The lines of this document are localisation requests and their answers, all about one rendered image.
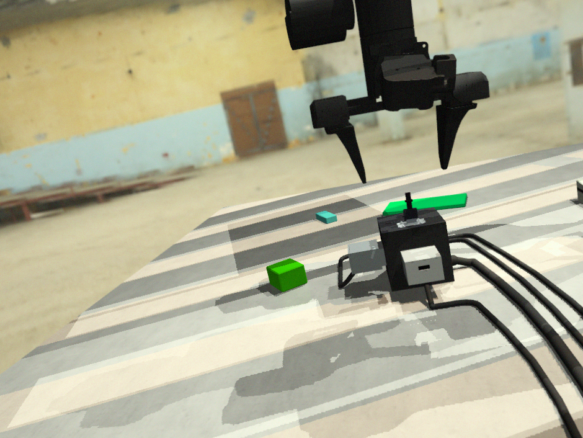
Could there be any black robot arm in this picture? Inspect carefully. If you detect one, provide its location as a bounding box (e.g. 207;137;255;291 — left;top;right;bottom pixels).
285;0;456;112

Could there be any teal rectangular block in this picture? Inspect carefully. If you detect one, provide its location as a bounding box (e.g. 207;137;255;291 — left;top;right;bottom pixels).
316;211;337;224

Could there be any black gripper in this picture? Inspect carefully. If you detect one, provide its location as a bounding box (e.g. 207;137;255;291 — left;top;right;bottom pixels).
309;27;489;184

